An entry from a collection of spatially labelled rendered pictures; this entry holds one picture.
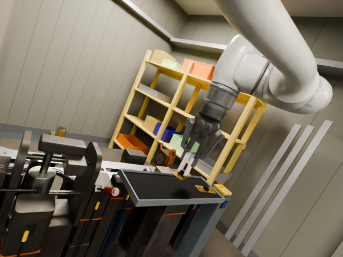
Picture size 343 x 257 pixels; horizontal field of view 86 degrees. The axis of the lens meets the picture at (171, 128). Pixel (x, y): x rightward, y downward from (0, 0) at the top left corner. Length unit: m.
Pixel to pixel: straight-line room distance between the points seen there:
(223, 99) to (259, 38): 0.25
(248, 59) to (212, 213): 0.58
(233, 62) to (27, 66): 2.91
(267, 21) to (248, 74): 0.25
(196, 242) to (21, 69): 2.92
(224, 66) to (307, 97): 0.21
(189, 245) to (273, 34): 0.83
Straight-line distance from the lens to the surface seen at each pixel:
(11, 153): 0.87
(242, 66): 0.54
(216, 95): 0.54
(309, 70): 0.42
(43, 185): 0.58
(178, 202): 0.56
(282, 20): 0.32
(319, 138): 2.28
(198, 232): 0.88
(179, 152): 2.49
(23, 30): 3.15
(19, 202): 0.54
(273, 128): 2.66
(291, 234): 2.69
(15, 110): 3.35
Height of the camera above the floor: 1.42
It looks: 10 degrees down
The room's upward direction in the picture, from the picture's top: 25 degrees clockwise
